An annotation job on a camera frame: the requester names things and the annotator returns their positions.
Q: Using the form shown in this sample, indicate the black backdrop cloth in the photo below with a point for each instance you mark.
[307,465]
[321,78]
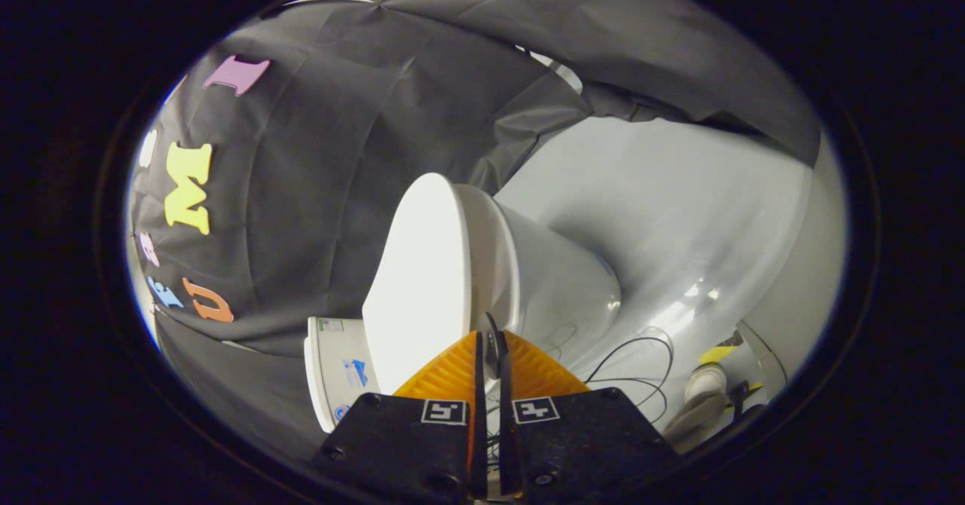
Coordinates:
[324,188]

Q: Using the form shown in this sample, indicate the yellow label tag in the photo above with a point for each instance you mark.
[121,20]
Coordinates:
[718,354]

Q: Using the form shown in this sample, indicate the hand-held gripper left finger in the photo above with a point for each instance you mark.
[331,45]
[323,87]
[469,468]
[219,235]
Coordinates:
[392,445]

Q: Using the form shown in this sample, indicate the white toilet lid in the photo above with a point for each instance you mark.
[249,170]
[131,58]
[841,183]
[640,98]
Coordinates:
[415,286]

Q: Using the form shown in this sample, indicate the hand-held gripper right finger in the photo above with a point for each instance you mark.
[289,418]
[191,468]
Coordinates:
[588,437]

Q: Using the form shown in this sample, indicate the grey lid pull tab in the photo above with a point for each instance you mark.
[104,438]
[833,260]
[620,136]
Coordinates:
[493,347]

